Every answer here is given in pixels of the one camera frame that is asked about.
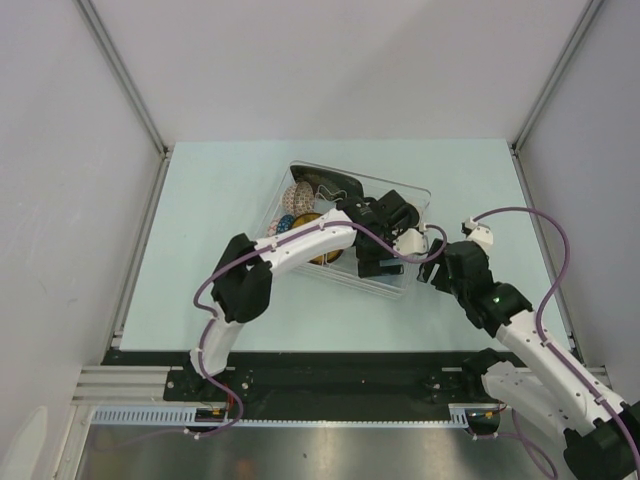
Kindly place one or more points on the black floral square plate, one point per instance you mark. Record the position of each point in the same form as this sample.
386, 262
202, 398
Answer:
330, 183

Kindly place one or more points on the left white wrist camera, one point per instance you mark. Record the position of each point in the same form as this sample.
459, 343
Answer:
412, 243

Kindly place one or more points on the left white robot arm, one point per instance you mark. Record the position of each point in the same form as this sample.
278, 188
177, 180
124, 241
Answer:
242, 281

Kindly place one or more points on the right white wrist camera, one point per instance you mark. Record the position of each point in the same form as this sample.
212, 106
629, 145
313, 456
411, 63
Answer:
478, 233

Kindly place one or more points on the red-white patterned bowl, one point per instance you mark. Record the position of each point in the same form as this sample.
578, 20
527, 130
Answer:
298, 199

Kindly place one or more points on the red black mug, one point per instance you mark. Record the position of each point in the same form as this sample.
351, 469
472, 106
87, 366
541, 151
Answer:
406, 217

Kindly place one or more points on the yellow round plate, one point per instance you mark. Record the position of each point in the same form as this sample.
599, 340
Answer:
323, 243

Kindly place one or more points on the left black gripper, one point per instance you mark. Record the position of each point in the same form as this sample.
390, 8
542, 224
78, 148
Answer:
369, 265

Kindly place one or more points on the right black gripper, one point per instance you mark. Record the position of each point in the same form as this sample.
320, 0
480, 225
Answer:
438, 280

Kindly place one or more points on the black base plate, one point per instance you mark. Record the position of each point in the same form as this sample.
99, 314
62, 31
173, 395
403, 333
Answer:
342, 408

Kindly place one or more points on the clear wire dish rack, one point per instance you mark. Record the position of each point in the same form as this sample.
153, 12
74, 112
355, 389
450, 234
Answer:
380, 285

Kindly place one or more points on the grey cable duct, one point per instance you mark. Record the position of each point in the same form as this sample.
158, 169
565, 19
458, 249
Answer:
456, 417

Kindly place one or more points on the blue patterned bowl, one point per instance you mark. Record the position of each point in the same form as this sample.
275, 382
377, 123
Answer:
280, 225

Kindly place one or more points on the light blue cup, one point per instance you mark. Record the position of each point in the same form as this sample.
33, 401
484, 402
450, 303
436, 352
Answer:
389, 267

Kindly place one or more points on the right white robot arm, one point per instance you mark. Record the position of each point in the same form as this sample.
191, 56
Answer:
597, 430

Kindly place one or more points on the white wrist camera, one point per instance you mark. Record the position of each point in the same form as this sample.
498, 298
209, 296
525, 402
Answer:
478, 233
412, 243

